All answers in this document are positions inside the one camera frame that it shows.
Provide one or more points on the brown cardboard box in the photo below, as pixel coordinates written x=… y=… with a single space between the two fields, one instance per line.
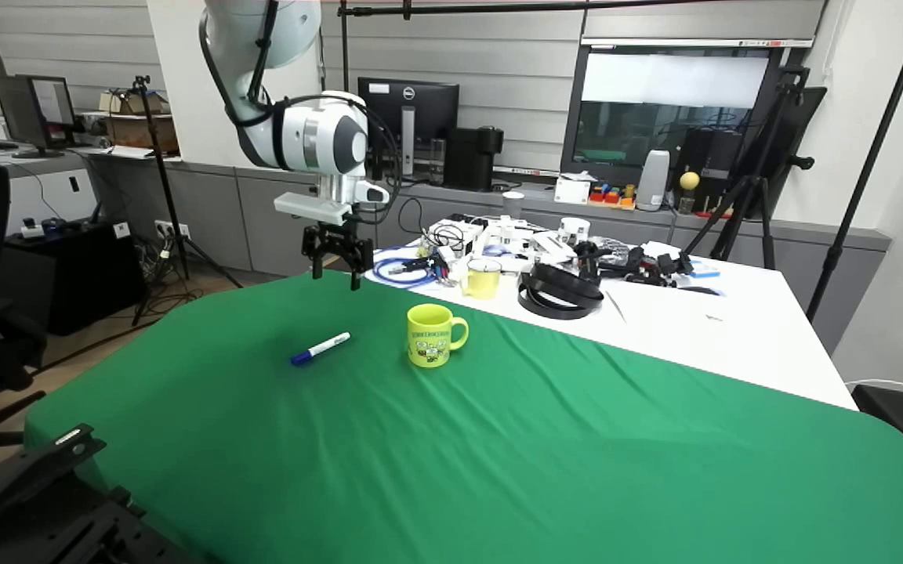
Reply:
x=144 y=131

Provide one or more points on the small monitor on desk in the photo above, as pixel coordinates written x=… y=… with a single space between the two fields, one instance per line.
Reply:
x=40 y=111

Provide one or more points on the white marker with blue cap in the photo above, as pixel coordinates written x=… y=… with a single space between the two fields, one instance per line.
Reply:
x=321 y=348

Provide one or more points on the yellow cup with cartoon print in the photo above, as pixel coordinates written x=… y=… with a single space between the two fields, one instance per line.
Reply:
x=428 y=336

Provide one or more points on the large dark wall screen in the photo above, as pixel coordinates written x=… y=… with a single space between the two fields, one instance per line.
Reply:
x=673 y=114

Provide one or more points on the black light stand tripod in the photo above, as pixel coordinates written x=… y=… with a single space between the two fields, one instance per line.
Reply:
x=164 y=199

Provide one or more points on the black computer box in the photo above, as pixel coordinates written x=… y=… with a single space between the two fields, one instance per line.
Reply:
x=472 y=157

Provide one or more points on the red orange small items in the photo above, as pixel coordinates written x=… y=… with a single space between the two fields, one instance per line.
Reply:
x=612 y=194

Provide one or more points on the black clamp mount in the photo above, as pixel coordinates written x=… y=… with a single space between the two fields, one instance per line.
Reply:
x=22 y=474

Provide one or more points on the black gadget pile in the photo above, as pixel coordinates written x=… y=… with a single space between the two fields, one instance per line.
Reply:
x=657 y=264

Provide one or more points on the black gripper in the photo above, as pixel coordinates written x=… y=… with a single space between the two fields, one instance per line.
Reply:
x=341 y=242

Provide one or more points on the black desktop monitor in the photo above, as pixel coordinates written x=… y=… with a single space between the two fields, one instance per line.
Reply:
x=408 y=111

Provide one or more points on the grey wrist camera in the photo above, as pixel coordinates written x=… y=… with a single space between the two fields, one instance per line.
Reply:
x=312 y=208

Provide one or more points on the green table cloth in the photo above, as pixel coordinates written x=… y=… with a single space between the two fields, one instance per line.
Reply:
x=472 y=459

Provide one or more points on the pale yellow plain cup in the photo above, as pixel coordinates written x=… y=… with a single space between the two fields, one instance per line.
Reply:
x=481 y=281

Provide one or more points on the black slanted pole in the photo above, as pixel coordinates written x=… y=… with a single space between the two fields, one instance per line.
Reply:
x=869 y=157

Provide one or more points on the white box with lid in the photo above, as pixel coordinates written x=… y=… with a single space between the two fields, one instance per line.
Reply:
x=574 y=188

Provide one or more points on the black camera tripod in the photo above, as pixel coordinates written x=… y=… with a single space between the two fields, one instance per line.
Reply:
x=750 y=188

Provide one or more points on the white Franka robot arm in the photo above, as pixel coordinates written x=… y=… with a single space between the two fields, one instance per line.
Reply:
x=296 y=126

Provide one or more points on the yellow ball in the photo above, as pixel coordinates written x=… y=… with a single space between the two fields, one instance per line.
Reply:
x=687 y=180

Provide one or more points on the white cylindrical speaker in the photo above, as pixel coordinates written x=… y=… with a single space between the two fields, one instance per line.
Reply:
x=655 y=180

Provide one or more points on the black perforated mounting board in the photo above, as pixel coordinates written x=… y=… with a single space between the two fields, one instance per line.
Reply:
x=55 y=537

